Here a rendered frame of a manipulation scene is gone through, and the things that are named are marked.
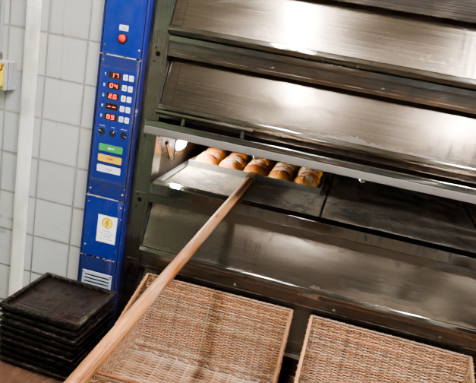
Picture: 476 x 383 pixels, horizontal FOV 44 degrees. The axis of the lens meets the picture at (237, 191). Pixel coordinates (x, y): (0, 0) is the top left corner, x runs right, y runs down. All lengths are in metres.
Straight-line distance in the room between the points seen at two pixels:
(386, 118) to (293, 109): 0.30
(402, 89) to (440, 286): 0.67
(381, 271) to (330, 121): 0.54
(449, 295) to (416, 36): 0.85
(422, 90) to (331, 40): 0.32
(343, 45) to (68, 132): 1.01
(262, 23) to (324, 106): 0.33
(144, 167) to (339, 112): 0.71
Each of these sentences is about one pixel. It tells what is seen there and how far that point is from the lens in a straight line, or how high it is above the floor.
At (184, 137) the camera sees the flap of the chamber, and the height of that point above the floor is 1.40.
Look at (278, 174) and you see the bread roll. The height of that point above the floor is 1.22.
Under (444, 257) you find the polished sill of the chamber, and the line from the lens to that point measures 2.05.
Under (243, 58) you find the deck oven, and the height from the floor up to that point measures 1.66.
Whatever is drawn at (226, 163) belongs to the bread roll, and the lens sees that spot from 2.39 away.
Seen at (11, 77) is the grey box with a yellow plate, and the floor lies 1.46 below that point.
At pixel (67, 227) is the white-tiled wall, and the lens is 2.31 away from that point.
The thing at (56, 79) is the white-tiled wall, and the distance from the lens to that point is 2.21.
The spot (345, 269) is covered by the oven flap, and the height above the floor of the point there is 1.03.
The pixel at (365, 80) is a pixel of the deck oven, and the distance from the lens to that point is 1.92.
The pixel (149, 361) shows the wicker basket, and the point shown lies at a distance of 2.18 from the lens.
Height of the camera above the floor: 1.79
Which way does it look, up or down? 16 degrees down
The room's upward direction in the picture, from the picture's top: 10 degrees clockwise
